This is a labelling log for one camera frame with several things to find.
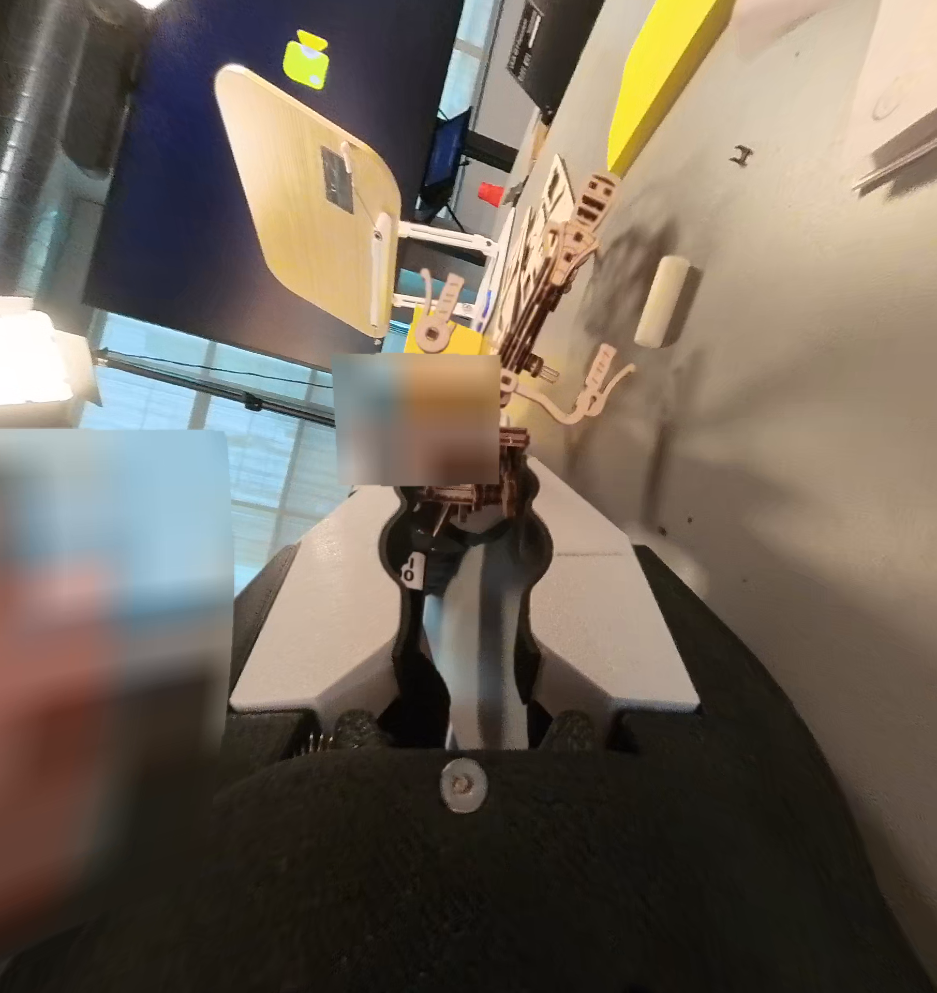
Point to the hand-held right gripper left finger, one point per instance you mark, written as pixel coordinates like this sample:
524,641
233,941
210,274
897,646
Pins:
321,620

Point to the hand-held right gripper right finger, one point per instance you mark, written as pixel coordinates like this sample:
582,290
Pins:
608,620

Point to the wooden bicycle model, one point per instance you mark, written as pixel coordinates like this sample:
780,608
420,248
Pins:
468,495

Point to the lettered wooden model part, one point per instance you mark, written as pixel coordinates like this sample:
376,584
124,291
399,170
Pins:
600,202

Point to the large window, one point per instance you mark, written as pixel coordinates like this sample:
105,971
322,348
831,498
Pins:
282,465

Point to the black light stand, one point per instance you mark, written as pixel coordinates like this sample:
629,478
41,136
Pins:
252,402

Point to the yellow plastic bin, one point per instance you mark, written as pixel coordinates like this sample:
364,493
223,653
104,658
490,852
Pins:
468,340

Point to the small white cylinder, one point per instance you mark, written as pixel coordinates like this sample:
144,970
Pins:
662,302

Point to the white studio light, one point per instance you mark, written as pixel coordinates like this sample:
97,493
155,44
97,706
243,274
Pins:
18,357

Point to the large dark display screen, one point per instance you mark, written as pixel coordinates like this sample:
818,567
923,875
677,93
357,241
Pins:
189,233

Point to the wooden book stand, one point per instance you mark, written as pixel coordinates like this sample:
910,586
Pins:
305,194

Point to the red cup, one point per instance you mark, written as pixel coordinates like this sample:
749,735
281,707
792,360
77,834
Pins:
491,194

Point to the small dark wooden piece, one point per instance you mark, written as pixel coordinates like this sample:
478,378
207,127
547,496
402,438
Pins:
741,155

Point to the small blue-lit monitor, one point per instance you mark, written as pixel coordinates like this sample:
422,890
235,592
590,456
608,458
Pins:
446,151

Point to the yellow paper pad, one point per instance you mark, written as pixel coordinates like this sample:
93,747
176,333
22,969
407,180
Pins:
662,77

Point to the black case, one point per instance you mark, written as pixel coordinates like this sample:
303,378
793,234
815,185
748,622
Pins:
550,46

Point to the white flat box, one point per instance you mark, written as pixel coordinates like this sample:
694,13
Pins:
918,77

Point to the silver ventilation duct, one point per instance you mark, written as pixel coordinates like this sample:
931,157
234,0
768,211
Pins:
26,155

